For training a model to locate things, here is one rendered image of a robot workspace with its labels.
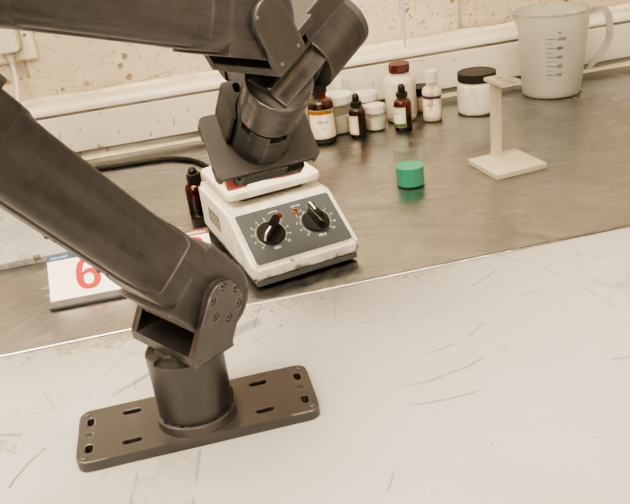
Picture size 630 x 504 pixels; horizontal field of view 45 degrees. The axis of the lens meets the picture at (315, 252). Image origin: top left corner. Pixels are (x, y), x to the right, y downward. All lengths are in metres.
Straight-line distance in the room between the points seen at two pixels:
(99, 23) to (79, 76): 0.92
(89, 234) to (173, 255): 0.07
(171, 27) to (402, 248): 0.46
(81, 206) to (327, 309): 0.35
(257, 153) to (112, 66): 0.76
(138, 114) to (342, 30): 0.78
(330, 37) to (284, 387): 0.30
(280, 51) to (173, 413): 0.30
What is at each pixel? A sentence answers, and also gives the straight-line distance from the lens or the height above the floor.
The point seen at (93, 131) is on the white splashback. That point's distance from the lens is 1.41.
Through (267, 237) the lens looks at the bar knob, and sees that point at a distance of 0.84.
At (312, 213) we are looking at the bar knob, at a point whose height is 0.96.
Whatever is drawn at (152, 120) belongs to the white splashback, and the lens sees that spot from 1.40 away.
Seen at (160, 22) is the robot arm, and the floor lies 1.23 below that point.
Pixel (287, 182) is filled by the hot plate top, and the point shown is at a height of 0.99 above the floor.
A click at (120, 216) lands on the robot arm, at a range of 0.53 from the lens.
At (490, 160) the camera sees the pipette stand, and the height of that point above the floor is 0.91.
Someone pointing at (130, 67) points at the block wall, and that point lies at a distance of 1.42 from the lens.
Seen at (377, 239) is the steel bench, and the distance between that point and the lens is 0.93.
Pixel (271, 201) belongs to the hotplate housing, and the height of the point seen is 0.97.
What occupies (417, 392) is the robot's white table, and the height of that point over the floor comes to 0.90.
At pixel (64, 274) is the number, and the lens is 0.93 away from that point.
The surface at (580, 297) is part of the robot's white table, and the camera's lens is 0.80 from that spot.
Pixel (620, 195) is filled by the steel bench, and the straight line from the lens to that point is 1.04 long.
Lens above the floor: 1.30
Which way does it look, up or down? 26 degrees down
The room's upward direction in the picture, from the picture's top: 7 degrees counter-clockwise
